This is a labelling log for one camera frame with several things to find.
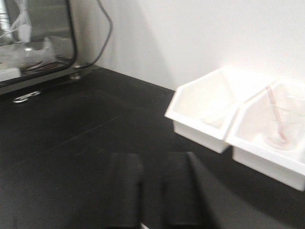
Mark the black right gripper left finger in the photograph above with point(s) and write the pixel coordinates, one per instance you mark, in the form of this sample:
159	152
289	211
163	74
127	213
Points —
123	204

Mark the stainless steel appliance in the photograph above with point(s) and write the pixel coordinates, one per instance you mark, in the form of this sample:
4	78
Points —
39	42

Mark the white plastic bin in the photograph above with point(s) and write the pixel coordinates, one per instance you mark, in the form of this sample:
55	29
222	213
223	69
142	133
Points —
250	148
204	110

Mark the white plastic bin right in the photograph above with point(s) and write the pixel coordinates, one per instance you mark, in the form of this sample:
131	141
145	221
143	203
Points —
250	148

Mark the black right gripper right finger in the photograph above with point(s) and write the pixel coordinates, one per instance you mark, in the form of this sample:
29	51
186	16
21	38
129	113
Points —
183	206

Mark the clear cup in bin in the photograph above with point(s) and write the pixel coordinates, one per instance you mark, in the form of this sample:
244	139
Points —
292	112

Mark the pink stirring rod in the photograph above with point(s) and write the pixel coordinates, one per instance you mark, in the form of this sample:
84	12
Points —
278	119

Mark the white plastic bin left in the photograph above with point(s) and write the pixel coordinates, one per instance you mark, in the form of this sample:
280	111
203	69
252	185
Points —
204	110

